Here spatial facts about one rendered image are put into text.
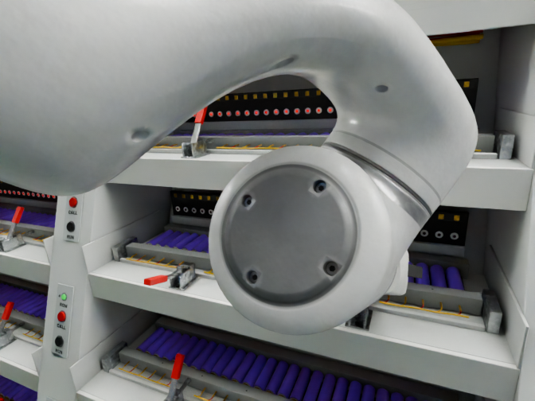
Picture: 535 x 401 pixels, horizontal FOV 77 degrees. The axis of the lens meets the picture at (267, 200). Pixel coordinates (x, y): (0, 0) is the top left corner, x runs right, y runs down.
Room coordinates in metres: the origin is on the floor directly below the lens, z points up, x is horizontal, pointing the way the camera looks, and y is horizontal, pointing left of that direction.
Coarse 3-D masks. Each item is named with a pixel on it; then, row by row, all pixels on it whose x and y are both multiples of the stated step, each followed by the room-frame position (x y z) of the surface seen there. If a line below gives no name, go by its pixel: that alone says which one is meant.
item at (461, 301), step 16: (128, 256) 0.62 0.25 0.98; (144, 256) 0.59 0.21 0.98; (160, 256) 0.59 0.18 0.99; (176, 256) 0.57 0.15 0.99; (192, 256) 0.56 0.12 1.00; (208, 256) 0.55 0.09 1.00; (208, 272) 0.53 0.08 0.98; (416, 288) 0.43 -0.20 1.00; (432, 288) 0.43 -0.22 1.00; (448, 288) 0.43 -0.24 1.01; (416, 304) 0.43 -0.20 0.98; (432, 304) 0.43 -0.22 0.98; (448, 304) 0.42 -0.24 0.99; (464, 304) 0.41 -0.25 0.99; (480, 304) 0.40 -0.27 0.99
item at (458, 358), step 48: (96, 240) 0.58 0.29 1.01; (144, 240) 0.68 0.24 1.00; (96, 288) 0.57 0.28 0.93; (144, 288) 0.52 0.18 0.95; (192, 288) 0.51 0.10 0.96; (480, 288) 0.47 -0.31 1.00; (288, 336) 0.44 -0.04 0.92; (336, 336) 0.41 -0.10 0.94; (384, 336) 0.39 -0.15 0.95; (432, 336) 0.38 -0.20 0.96; (480, 336) 0.38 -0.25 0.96; (480, 384) 0.35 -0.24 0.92
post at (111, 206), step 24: (96, 192) 0.57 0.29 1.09; (120, 192) 0.62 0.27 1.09; (144, 192) 0.67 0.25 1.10; (168, 192) 0.74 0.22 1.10; (96, 216) 0.58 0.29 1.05; (120, 216) 0.62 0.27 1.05; (144, 216) 0.68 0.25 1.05; (168, 216) 0.75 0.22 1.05; (72, 264) 0.58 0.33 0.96; (48, 312) 0.60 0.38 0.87; (72, 312) 0.58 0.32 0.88; (96, 312) 0.59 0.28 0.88; (120, 312) 0.65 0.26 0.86; (48, 336) 0.60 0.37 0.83; (72, 336) 0.58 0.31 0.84; (96, 336) 0.60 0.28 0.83; (48, 360) 0.60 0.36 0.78; (72, 360) 0.57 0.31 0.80; (48, 384) 0.60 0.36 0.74; (72, 384) 0.57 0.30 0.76
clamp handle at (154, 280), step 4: (180, 268) 0.51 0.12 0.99; (180, 272) 0.51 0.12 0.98; (156, 276) 0.47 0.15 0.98; (160, 276) 0.47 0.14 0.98; (164, 276) 0.47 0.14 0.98; (168, 276) 0.48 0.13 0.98; (172, 276) 0.49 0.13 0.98; (176, 276) 0.50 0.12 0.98; (144, 280) 0.45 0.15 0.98; (148, 280) 0.45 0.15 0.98; (152, 280) 0.45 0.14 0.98; (156, 280) 0.46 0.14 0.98; (160, 280) 0.46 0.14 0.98; (164, 280) 0.47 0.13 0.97; (144, 284) 0.45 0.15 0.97; (148, 284) 0.45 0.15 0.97; (152, 284) 0.45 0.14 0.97
